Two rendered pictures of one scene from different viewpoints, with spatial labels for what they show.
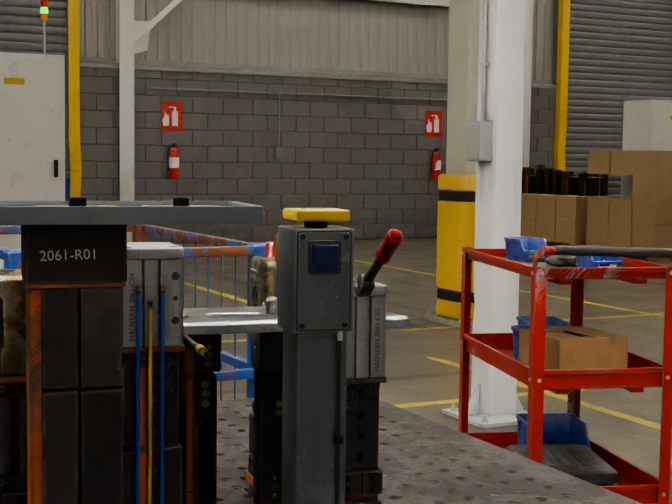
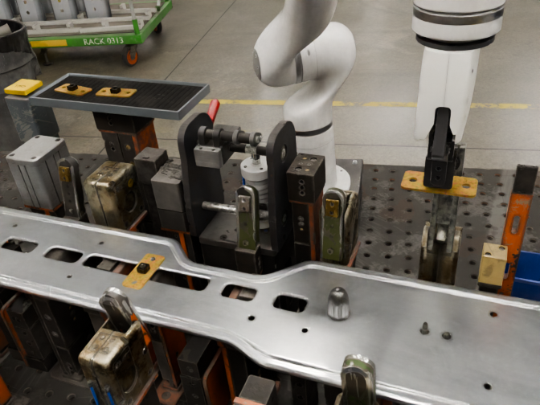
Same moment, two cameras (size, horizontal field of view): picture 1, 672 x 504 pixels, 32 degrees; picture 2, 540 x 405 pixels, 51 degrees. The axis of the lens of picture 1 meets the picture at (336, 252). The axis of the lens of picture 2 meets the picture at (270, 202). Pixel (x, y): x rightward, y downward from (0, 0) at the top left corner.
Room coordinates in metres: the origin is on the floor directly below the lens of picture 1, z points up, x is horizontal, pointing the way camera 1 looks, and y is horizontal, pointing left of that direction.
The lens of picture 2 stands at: (1.84, 1.25, 1.62)
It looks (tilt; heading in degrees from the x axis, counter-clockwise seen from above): 35 degrees down; 222
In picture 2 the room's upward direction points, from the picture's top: 6 degrees counter-clockwise
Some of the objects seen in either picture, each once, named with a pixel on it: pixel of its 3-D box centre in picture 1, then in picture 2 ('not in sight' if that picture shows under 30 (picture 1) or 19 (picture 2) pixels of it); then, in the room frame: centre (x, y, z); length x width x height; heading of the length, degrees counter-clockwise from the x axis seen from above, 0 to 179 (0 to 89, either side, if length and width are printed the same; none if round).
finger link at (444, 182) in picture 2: not in sight; (439, 167); (1.32, 1.04, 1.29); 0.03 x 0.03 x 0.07; 18
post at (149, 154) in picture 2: not in sight; (168, 233); (1.27, 0.44, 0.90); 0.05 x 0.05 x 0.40; 18
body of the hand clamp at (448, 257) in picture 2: not in sight; (432, 311); (1.14, 0.98, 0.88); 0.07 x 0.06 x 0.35; 18
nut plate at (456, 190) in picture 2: not in sight; (439, 180); (1.30, 1.03, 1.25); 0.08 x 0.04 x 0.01; 108
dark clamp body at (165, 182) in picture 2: not in sight; (191, 247); (1.26, 0.50, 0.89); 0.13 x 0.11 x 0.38; 18
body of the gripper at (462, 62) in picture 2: not in sight; (450, 77); (1.30, 1.03, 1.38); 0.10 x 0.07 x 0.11; 18
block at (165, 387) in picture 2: not in sight; (165, 328); (1.43, 0.59, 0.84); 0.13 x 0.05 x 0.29; 18
